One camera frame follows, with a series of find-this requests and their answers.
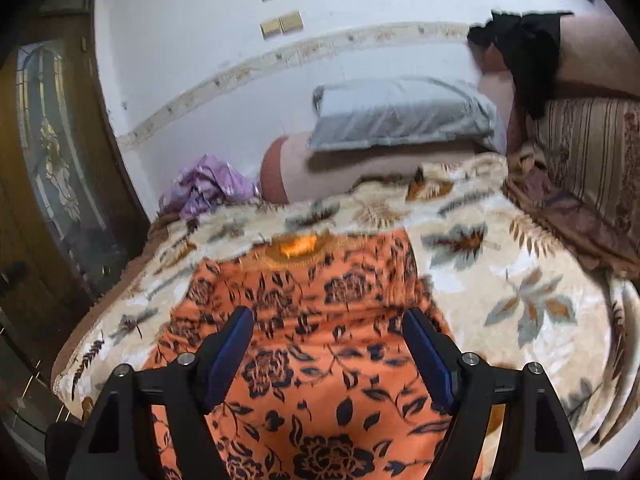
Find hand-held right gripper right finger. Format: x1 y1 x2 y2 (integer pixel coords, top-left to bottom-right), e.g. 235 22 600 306
402 308 576 480

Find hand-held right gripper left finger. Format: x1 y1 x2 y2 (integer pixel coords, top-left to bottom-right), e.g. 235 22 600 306
75 306 255 480

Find orange floral garment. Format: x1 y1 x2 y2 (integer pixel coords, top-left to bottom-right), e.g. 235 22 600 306
135 229 506 480

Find cream leaf print blanket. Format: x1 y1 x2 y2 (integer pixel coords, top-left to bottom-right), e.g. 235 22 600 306
51 154 632 461

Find purple crumpled cloth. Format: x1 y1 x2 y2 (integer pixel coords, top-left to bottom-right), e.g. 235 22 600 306
159 154 261 222

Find pink bolster pillow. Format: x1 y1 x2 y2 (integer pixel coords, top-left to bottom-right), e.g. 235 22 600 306
260 132 483 205

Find grey pillow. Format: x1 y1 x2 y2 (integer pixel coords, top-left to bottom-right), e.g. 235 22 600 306
306 76 508 155

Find wooden door with glass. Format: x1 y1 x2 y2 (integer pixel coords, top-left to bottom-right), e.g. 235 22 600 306
0 10 151 426

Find striped brown cushion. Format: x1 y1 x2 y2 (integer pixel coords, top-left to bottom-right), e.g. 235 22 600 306
531 96 640 233

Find black cloth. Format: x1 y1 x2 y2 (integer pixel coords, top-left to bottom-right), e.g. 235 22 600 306
467 9 575 120

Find gold wall switch plate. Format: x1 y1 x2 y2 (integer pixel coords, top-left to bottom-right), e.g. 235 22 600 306
260 10 304 39

